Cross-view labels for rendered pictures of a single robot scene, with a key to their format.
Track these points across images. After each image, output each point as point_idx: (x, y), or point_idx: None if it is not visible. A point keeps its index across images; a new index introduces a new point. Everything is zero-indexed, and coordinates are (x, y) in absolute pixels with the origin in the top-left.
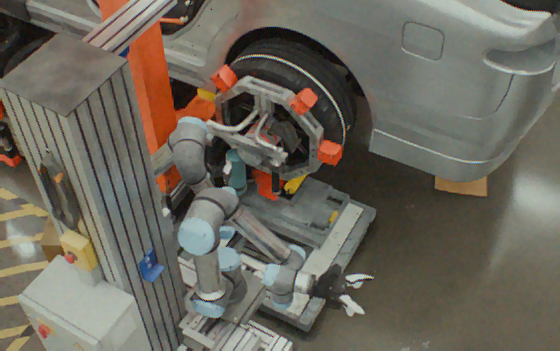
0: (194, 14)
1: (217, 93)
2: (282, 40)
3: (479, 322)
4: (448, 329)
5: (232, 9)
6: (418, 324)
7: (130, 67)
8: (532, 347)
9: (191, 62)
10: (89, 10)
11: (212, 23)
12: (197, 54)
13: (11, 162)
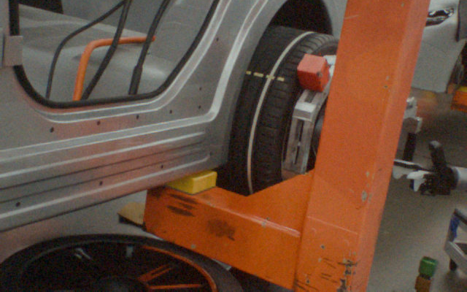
0: (209, 22)
1: (279, 123)
2: (271, 27)
3: (380, 262)
4: (393, 277)
5: None
6: (393, 289)
7: (422, 8)
8: (398, 248)
9: (201, 122)
10: (19, 110)
11: (233, 25)
12: (202, 104)
13: None
